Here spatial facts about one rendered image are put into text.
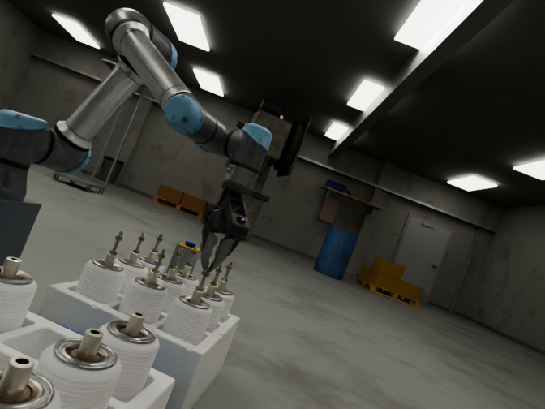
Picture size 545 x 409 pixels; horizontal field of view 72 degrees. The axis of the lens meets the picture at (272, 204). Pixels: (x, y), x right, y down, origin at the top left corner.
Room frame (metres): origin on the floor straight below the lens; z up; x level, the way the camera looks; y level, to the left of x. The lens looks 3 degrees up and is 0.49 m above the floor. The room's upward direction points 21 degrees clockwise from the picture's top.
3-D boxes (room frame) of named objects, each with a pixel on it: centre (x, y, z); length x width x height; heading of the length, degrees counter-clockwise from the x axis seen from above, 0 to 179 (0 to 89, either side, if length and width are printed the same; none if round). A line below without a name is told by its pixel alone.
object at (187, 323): (0.90, 0.09, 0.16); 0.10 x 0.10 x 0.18
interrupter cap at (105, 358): (0.48, 0.15, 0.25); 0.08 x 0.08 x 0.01
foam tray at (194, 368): (1.03, 0.19, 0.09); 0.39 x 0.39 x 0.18; 81
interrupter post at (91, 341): (0.48, 0.15, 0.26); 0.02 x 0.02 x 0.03
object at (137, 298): (0.92, 0.21, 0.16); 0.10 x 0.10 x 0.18
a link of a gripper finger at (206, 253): (0.91, 0.11, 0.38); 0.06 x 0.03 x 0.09; 26
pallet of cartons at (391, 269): (7.60, -2.77, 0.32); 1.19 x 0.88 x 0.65; 90
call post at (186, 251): (1.33, 0.22, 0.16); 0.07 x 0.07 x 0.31; 81
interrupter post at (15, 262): (0.64, 0.37, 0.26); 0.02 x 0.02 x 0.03
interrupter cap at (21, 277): (0.64, 0.37, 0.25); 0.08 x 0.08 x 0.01
